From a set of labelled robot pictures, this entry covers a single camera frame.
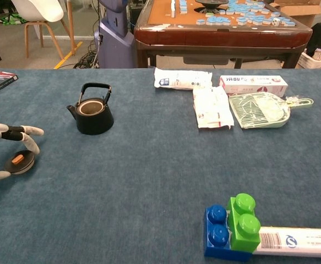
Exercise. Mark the black teapot lid orange knob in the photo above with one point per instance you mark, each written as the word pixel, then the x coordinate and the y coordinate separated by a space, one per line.
pixel 25 164

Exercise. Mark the black cast iron teapot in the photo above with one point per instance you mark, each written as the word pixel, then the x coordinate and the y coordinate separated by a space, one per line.
pixel 94 123

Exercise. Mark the green fabric item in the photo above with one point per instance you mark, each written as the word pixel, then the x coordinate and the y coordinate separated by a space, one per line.
pixel 11 19

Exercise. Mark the white chair wooden legs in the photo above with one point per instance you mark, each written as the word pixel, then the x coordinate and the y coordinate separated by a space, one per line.
pixel 36 11

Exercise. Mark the blue purple machine base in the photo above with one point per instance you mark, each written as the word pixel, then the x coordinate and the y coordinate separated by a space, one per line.
pixel 116 46

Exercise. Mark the blue felt tablecloth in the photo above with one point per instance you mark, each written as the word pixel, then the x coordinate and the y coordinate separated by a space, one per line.
pixel 149 178

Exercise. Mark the white plastic pouch blue logo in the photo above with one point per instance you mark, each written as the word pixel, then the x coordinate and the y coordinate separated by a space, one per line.
pixel 182 79

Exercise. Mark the upright mahjong tile stack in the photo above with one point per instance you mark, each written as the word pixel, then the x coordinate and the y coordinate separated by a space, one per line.
pixel 173 8

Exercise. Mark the white packet red print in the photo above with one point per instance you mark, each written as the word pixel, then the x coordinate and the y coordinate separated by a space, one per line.
pixel 212 110

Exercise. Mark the brown mahjong table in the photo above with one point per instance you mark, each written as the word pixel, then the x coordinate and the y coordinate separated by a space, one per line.
pixel 218 38

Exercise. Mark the blue toy building block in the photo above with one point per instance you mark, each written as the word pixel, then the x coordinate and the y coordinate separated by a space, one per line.
pixel 215 236

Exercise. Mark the black round dish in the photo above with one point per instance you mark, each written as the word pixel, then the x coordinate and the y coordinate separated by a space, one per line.
pixel 211 3

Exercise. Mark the white pink toothpaste box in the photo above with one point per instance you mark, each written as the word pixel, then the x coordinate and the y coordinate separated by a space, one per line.
pixel 253 83

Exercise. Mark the green dustpan in plastic bag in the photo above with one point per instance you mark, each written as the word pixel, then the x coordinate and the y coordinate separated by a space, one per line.
pixel 259 112

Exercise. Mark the green toy building block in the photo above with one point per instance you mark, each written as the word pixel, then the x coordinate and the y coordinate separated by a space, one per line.
pixel 245 225

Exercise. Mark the white plastic basket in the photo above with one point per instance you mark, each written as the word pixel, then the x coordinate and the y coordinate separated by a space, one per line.
pixel 314 63

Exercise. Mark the brown cardboard box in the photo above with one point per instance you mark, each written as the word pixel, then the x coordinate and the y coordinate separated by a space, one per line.
pixel 300 11

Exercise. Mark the white cardboard tube box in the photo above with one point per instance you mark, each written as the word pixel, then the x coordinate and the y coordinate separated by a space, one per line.
pixel 309 242

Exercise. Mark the small colourful carton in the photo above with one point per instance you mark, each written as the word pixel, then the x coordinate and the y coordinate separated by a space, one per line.
pixel 320 53

